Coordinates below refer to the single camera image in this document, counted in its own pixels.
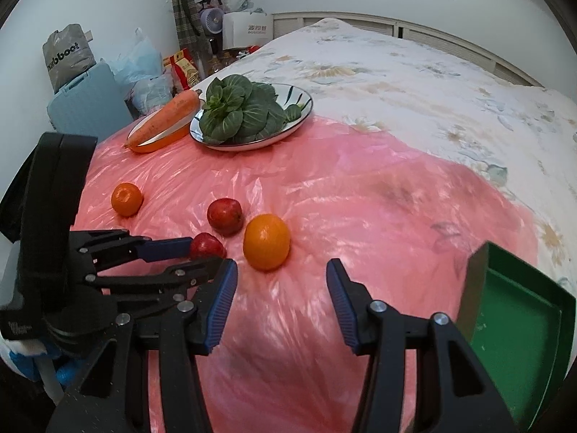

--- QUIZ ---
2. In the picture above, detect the plaid scarf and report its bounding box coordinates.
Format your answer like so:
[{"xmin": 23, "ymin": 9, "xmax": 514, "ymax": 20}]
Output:
[{"xmin": 171, "ymin": 0, "xmax": 210, "ymax": 77}]

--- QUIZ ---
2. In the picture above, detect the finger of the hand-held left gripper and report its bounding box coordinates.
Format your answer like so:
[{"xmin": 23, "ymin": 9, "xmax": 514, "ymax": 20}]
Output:
[
  {"xmin": 70, "ymin": 229, "xmax": 195, "ymax": 270},
  {"xmin": 83, "ymin": 256, "xmax": 228, "ymax": 312}
]

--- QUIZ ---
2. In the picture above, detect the orange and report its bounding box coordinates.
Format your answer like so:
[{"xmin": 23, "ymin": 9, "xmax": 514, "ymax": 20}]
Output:
[
  {"xmin": 111, "ymin": 183, "xmax": 144, "ymax": 218},
  {"xmin": 243, "ymin": 214, "xmax": 290, "ymax": 272}
]

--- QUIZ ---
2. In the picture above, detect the yellow bottle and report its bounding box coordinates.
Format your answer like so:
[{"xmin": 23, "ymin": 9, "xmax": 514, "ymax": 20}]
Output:
[{"xmin": 208, "ymin": 49, "xmax": 235, "ymax": 75}]

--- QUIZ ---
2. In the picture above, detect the person's left hand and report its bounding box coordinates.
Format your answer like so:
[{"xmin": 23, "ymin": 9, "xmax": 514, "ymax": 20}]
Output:
[{"xmin": 0, "ymin": 336, "xmax": 86, "ymax": 386}]

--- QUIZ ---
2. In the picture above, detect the light blue folded case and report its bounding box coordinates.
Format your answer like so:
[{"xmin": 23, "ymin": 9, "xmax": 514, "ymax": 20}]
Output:
[{"xmin": 47, "ymin": 61, "xmax": 133, "ymax": 134}]

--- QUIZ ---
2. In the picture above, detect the light blue plastic bag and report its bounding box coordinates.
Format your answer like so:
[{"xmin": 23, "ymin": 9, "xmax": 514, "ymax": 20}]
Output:
[{"xmin": 106, "ymin": 28, "xmax": 164, "ymax": 84}]

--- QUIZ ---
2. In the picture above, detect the pink plastic sheet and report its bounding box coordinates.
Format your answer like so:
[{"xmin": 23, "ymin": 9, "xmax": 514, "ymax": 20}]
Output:
[{"xmin": 72, "ymin": 115, "xmax": 539, "ymax": 433}]

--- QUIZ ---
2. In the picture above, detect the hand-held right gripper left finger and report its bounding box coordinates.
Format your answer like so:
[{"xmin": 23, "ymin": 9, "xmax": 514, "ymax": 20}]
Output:
[{"xmin": 45, "ymin": 259, "xmax": 239, "ymax": 433}]

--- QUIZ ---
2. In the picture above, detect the white paper bag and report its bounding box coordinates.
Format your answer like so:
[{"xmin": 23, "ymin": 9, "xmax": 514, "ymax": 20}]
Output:
[{"xmin": 223, "ymin": 9, "xmax": 274, "ymax": 50}]

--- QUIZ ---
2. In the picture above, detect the small purple fan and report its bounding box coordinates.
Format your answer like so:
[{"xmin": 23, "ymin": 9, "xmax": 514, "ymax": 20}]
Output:
[{"xmin": 198, "ymin": 6, "xmax": 224, "ymax": 37}]

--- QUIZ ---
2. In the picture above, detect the red yellow food package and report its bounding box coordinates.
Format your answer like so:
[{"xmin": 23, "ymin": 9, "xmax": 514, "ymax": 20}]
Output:
[{"xmin": 162, "ymin": 49, "xmax": 201, "ymax": 92}]

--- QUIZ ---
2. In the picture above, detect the grey shopping bag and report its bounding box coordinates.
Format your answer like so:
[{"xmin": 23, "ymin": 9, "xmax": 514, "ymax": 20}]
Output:
[{"xmin": 43, "ymin": 24, "xmax": 95, "ymax": 95}]

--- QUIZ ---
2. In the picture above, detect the red apple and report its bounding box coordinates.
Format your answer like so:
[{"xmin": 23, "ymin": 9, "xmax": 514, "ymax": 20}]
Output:
[
  {"xmin": 207, "ymin": 197, "xmax": 245, "ymax": 237},
  {"xmin": 190, "ymin": 232, "xmax": 227, "ymax": 261}
]

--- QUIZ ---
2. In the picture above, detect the blue-rimmed white plate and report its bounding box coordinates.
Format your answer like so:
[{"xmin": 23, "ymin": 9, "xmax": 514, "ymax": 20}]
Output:
[{"xmin": 189, "ymin": 83, "xmax": 314, "ymax": 151}]

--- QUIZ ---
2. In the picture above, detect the green bok choy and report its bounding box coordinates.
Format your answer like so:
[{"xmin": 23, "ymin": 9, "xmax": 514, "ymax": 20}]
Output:
[{"xmin": 198, "ymin": 74, "xmax": 305, "ymax": 145}]

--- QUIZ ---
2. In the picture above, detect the green cardboard box tray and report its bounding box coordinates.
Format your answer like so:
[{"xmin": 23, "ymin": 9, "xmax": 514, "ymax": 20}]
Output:
[{"xmin": 457, "ymin": 241, "xmax": 577, "ymax": 431}]

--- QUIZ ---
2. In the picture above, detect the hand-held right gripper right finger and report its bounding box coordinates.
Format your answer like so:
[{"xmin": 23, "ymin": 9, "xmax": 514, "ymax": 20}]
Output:
[{"xmin": 325, "ymin": 258, "xmax": 519, "ymax": 433}]

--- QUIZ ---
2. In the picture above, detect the carrot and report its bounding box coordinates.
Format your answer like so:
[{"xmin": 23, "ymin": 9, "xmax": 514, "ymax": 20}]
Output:
[{"xmin": 125, "ymin": 89, "xmax": 202, "ymax": 152}]

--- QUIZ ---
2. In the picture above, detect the orange-rimmed white plate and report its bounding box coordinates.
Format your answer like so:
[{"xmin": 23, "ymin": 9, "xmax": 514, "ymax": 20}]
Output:
[{"xmin": 126, "ymin": 115, "xmax": 192, "ymax": 154}]

